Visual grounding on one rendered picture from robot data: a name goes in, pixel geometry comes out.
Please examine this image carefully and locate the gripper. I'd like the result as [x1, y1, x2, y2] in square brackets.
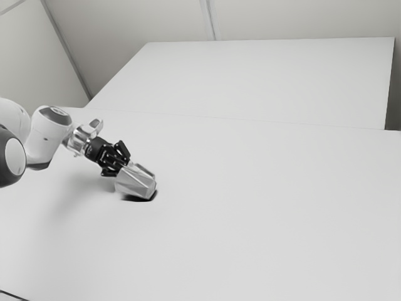
[86, 137, 132, 177]

